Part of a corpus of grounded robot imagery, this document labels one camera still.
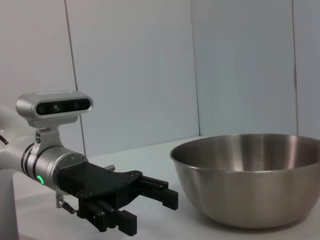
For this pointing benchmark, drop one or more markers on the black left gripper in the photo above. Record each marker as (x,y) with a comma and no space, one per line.
(100,180)

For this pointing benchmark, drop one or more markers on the stainless steel mixing bowl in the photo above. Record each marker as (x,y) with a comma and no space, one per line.
(245,180)

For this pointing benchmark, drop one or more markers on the silver left camera mount bracket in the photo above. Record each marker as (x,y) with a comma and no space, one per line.
(48,137)

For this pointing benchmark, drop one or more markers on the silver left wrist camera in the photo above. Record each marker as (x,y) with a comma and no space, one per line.
(30,102)

